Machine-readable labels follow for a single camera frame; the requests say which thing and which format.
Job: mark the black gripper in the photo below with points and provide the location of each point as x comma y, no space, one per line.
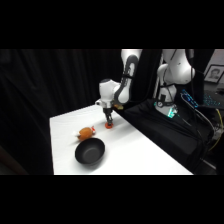
107,111

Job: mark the red ball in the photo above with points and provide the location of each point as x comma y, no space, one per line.
109,125

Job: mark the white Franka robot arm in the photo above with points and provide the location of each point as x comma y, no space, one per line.
123,90

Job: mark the black bowl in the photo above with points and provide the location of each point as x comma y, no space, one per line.
90,151

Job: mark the orange plush toy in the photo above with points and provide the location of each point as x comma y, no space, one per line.
85,133

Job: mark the black covered robot stand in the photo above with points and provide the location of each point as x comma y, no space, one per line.
166,136

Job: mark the small green light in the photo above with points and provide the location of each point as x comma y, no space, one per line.
171,113

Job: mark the black curtain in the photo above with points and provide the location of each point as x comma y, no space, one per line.
40,100

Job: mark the blue lit device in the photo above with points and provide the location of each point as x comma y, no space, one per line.
189,99

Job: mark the framed portrait picture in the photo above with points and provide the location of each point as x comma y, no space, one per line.
214,74

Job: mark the yellowish wrist camera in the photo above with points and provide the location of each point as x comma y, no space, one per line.
117,106

